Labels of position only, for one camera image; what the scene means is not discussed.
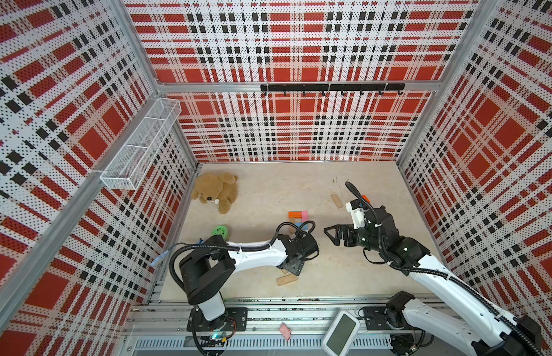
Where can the brown teddy bear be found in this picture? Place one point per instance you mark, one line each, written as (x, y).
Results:
(218, 189)

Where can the light blue front block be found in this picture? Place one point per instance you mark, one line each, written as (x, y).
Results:
(305, 226)

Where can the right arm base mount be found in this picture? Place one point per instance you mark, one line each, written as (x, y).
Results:
(408, 340)

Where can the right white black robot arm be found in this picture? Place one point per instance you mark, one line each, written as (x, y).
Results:
(480, 328)

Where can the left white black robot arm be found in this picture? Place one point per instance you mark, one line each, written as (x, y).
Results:
(201, 270)

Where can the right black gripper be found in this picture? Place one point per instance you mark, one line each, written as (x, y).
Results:
(346, 229)

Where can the white tablet device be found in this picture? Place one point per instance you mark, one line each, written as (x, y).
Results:
(341, 334)

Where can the green round toy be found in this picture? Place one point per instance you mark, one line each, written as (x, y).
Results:
(222, 231)

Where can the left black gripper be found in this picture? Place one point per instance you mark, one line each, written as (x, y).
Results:
(297, 268)

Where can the blue toy with cord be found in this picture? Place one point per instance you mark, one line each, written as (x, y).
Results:
(164, 254)

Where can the white wire mesh basket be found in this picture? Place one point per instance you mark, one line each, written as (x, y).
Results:
(152, 125)

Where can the pink block on rail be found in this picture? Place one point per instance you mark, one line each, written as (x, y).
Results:
(285, 331)

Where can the black hook rail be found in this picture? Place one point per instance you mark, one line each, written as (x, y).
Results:
(333, 87)

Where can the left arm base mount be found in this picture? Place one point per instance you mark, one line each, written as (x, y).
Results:
(212, 337)

